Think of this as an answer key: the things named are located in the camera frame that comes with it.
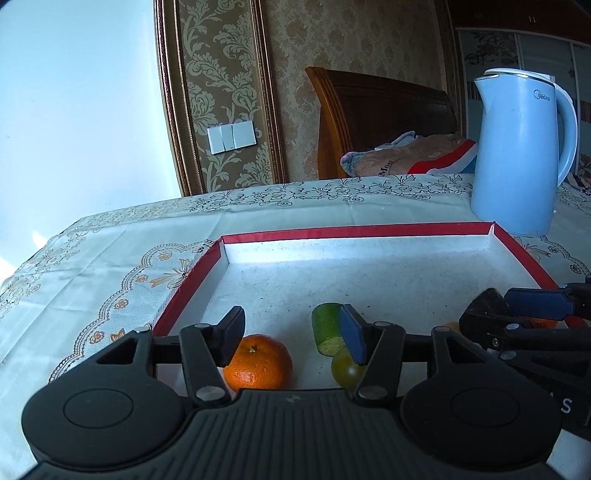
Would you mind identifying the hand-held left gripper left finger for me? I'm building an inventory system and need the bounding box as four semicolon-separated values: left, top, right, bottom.
95;305;246;408

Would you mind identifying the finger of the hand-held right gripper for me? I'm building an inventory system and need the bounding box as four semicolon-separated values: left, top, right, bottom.
503;276;591;329
459;310;591;370

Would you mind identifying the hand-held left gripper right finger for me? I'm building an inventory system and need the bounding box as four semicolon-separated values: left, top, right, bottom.
338;303;497;408

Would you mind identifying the green cucumber piece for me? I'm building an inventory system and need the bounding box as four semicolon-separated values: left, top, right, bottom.
311;303;347;357

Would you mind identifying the small green jujube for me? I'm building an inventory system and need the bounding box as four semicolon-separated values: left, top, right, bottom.
331;347;369;389

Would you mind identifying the red cardboard box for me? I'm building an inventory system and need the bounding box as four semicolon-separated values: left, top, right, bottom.
151;222;561;393

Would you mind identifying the small tangerine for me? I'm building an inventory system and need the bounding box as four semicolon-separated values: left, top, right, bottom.
223;334;294;393

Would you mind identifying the striped colourful quilt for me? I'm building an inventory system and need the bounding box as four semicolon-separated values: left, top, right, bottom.
561;154;591;195

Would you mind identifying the light blue electric kettle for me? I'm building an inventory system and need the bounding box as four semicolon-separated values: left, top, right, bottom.
470;68;579;236

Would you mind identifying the folded colourful blanket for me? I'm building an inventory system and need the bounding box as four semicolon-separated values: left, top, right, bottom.
340;131;478;178

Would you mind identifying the wooden bed headboard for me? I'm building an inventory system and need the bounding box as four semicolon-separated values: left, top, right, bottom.
305;66;460;180

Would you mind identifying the sliding door wardrobe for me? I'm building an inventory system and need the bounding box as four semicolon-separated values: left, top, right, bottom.
455;0;591;139

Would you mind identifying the white wall light switch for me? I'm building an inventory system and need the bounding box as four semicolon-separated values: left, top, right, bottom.
207;121;256;155

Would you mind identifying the brown wall moulding frame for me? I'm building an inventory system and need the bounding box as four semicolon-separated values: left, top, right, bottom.
154;0;287;197

